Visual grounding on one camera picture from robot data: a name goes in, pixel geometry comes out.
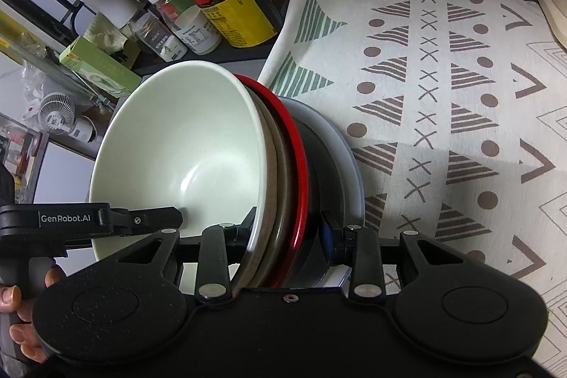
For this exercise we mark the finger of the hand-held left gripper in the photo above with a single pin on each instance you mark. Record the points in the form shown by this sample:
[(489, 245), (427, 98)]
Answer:
[(146, 221)]

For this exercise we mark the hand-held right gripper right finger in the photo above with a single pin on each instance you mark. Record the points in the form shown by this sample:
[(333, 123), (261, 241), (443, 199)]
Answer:
[(326, 238)]

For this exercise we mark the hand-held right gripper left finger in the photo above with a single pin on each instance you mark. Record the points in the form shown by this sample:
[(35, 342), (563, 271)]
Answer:
[(212, 258)]

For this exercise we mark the red and black bowl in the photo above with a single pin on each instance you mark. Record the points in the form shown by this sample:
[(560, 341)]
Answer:
[(296, 201)]

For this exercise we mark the cream bowl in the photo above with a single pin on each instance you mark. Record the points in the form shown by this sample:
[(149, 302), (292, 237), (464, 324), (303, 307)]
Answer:
[(177, 156), (277, 183)]

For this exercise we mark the large white plate blue print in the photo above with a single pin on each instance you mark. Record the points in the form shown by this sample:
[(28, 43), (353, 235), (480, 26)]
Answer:
[(341, 156)]

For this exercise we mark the person's left hand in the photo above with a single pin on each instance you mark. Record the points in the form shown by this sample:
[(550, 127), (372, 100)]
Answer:
[(26, 338)]

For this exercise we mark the small white desk fan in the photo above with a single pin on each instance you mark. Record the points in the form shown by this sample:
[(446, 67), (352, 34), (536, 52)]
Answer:
[(60, 116)]

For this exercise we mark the green cardboard box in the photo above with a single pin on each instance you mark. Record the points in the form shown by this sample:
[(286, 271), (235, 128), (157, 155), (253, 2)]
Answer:
[(102, 66)]

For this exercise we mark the patterned fringed table cloth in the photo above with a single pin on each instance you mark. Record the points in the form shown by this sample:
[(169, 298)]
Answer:
[(443, 116)]

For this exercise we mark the small clear spice jar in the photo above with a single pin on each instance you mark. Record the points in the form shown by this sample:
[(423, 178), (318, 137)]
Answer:
[(161, 41)]

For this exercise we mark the crumpled paper tissue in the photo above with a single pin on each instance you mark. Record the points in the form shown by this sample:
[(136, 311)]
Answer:
[(104, 32)]

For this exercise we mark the white cap seasoning jar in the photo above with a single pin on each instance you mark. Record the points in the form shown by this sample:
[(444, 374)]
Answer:
[(195, 28)]

